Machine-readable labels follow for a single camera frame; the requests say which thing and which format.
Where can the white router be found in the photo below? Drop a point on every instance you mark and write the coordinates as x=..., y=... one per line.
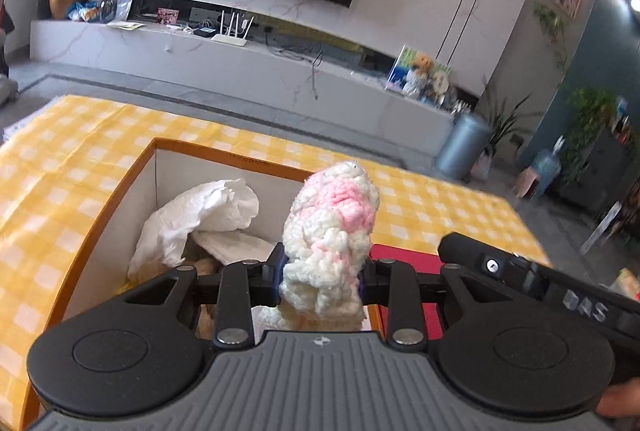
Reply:
x=230, y=37

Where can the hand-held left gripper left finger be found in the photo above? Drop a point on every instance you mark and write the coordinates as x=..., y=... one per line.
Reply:
x=274, y=273

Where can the woven checked bag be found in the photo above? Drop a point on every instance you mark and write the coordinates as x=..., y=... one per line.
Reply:
x=482, y=167

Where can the beige slipper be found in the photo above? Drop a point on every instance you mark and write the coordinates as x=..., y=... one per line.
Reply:
x=235, y=243

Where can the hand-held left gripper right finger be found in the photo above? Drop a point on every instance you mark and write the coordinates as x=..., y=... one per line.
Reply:
x=367, y=282

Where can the loose papers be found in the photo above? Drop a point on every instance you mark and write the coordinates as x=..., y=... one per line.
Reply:
x=125, y=26

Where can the white marble television console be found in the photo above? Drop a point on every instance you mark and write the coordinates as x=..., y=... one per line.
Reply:
x=250, y=76

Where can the pink photo card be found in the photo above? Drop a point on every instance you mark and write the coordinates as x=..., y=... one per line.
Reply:
x=168, y=16

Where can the pink small heater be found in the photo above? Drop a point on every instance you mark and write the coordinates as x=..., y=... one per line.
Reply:
x=527, y=185

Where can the grey metal trash bin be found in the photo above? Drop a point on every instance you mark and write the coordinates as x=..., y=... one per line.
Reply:
x=462, y=151

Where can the blue snack packets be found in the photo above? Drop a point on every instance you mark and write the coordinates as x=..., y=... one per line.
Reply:
x=84, y=12

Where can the assorted bottles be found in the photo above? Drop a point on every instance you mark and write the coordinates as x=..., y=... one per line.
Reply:
x=625, y=121

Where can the white slim bottle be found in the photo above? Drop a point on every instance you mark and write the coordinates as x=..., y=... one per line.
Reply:
x=602, y=226

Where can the grey drawer cabinet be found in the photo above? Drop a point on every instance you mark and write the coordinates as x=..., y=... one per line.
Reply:
x=595, y=176

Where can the wall hanging ivy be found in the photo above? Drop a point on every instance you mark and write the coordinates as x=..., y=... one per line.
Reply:
x=550, y=26

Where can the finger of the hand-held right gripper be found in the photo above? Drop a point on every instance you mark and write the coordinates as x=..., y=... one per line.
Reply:
x=525, y=278

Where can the white diaper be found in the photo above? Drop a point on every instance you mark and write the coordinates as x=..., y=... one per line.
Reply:
x=200, y=211

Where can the red square box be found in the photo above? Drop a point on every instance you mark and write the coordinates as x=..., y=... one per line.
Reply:
x=400, y=253

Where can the person's right forearm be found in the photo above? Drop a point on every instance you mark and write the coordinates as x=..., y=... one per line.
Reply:
x=622, y=401

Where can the pink white crochet cloth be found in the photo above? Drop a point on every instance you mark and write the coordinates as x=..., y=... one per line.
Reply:
x=330, y=236

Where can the long leaf floor plant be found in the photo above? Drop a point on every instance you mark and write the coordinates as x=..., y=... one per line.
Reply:
x=505, y=126

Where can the blue water jug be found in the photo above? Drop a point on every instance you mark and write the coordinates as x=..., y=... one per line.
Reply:
x=550, y=171

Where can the trailing ivy pot plant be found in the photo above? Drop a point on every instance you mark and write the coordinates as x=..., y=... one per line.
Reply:
x=590, y=121

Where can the yellow checked tablecloth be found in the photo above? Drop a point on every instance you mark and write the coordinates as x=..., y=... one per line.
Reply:
x=75, y=151

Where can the round white hand fan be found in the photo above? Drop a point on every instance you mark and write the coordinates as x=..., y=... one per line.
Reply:
x=440, y=82

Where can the small black box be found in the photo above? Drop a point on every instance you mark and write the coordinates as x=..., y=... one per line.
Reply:
x=204, y=32

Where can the green printed picture board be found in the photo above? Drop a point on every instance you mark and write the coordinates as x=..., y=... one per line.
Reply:
x=397, y=73

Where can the orange cardboard box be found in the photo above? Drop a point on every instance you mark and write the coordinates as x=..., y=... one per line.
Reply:
x=110, y=231

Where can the brown teddy bear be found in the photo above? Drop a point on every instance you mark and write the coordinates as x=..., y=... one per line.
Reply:
x=419, y=73

